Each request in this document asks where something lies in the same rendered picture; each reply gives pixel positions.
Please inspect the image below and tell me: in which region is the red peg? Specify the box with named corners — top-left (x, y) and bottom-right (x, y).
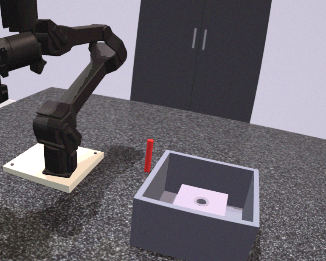
top-left (144, 139), bottom-right (154, 172)

